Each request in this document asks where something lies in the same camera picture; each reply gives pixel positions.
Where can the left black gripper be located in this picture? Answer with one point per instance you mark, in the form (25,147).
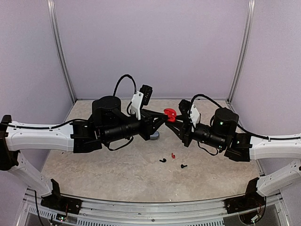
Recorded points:
(148,116)

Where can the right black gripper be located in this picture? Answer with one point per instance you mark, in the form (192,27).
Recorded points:
(184,134)

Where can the purple earbud charging case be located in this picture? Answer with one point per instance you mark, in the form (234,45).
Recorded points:
(155,135)

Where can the red round charging case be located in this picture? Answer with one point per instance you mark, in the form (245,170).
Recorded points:
(171,114)

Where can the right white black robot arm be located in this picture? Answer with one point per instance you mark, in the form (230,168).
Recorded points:
(240,147)

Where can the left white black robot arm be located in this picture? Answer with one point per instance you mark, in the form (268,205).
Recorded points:
(106,124)

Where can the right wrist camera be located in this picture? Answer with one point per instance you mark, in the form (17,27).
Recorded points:
(190,114)

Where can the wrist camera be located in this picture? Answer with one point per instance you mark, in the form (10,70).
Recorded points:
(139,99)
(190,114)

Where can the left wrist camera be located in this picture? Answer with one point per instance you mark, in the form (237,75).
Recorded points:
(139,99)

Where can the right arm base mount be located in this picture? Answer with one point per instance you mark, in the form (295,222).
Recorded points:
(243,203)

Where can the front aluminium rail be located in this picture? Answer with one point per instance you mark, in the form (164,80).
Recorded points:
(96,212)

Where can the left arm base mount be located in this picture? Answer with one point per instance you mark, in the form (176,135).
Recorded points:
(63,204)

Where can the right aluminium frame post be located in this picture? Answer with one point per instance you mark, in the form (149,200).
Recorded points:
(243,50)

